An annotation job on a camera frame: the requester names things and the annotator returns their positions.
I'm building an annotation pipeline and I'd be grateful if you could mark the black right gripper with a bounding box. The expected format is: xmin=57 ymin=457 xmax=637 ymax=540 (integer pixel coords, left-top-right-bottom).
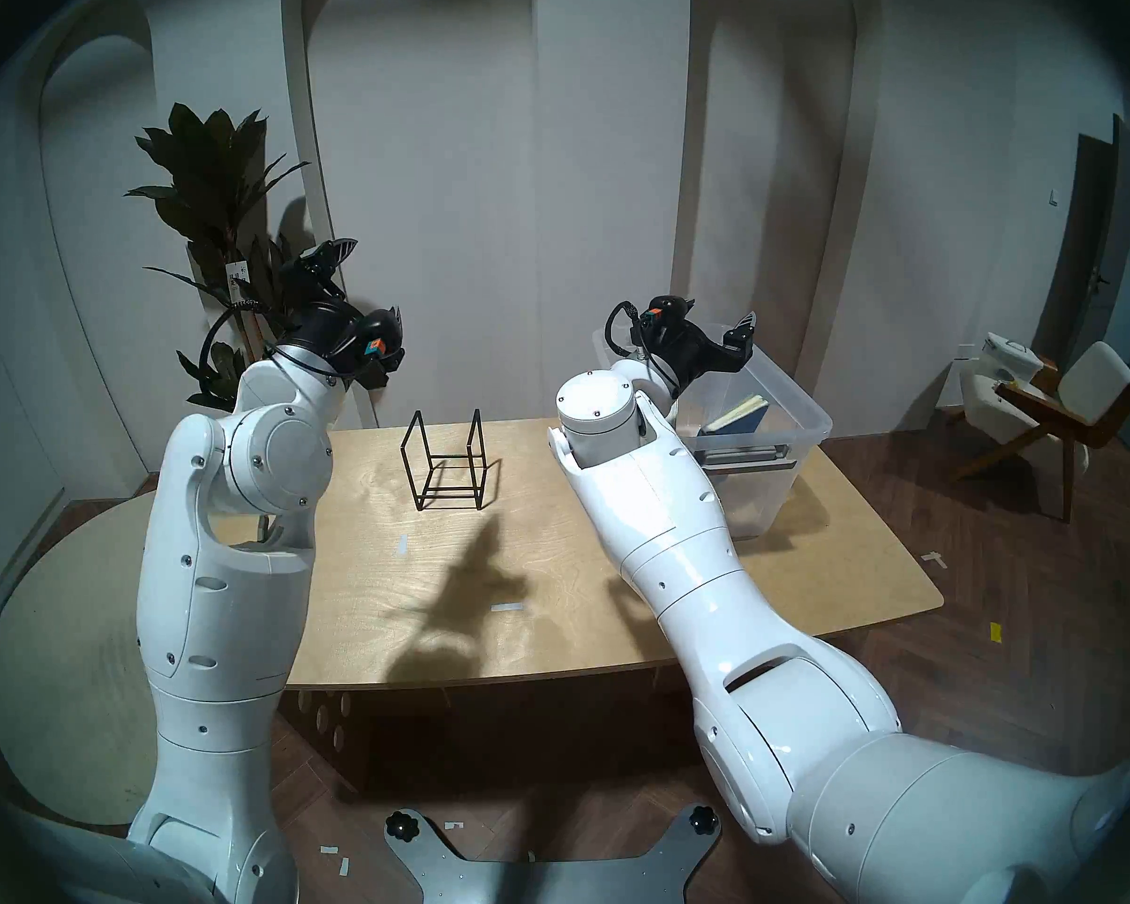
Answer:
xmin=638 ymin=295 xmax=760 ymax=391

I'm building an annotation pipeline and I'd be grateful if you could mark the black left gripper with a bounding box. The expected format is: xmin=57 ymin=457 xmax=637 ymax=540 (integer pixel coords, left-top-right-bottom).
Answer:
xmin=279 ymin=237 xmax=407 ymax=391

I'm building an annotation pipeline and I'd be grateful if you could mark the blue notebook with ribbon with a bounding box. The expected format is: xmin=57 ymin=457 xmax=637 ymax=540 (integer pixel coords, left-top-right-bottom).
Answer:
xmin=697 ymin=394 xmax=771 ymax=437

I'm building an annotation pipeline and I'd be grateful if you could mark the clear plastic storage box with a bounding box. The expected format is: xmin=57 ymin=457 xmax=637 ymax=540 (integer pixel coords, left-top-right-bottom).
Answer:
xmin=591 ymin=326 xmax=833 ymax=541

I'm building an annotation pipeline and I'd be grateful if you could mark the tall green potted plant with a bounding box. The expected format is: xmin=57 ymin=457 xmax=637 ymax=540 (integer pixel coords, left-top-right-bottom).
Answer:
xmin=125 ymin=103 xmax=351 ymax=413

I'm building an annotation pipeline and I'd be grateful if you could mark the white item on armchair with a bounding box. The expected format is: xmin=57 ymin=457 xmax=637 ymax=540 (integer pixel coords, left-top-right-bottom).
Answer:
xmin=979 ymin=332 xmax=1044 ymax=385

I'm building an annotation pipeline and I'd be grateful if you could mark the dark door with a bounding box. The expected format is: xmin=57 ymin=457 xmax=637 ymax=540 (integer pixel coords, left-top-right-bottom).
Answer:
xmin=1034 ymin=113 xmax=1130 ymax=487

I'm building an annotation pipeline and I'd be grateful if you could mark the white wooden armchair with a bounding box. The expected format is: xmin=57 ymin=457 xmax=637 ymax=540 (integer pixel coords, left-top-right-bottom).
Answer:
xmin=946 ymin=341 xmax=1130 ymax=524

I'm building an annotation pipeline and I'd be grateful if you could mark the round beige rug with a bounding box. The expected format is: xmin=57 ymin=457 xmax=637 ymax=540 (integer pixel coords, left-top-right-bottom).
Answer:
xmin=0 ymin=492 xmax=166 ymax=826

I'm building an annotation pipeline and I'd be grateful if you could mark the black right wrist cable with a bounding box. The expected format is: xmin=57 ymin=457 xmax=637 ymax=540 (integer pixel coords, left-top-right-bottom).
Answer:
xmin=605 ymin=299 xmax=646 ymax=359

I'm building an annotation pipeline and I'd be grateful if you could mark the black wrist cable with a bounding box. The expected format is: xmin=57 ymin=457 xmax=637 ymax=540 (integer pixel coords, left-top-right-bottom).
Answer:
xmin=198 ymin=304 xmax=288 ymax=395
xmin=605 ymin=299 xmax=646 ymax=359

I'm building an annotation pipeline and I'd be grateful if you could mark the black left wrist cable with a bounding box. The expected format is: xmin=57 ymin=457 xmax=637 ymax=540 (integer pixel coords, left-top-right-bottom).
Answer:
xmin=198 ymin=304 xmax=288 ymax=395

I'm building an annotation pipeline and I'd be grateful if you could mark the black wire book stand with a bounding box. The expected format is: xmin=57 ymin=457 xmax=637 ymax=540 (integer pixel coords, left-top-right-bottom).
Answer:
xmin=400 ymin=409 xmax=489 ymax=514

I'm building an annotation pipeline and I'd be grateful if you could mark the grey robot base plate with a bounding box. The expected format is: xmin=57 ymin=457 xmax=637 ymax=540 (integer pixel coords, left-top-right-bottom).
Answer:
xmin=383 ymin=808 xmax=722 ymax=904

